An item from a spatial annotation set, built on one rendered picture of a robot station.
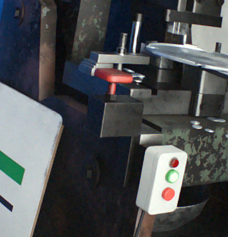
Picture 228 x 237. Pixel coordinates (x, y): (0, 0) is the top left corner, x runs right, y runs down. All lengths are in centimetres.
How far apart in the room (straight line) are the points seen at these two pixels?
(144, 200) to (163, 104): 28
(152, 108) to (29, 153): 39
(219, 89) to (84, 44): 39
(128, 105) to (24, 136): 50
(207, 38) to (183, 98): 178
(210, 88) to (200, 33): 173
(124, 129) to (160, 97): 20
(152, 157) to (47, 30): 59
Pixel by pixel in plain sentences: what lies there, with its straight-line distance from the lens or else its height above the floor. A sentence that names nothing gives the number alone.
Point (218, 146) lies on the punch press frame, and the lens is 162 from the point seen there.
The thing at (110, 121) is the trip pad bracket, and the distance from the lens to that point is 138.
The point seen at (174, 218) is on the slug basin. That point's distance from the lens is 174.
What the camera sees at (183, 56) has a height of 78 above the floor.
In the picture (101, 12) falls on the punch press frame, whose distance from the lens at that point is 182.
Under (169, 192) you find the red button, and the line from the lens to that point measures 139.
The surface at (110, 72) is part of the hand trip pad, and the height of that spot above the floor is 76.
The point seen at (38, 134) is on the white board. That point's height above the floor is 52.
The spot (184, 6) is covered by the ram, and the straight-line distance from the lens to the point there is 165.
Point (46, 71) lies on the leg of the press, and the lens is 182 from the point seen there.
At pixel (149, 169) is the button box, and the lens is 139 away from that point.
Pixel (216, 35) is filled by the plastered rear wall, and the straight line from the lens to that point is 343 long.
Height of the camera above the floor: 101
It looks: 14 degrees down
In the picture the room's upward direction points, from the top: 9 degrees clockwise
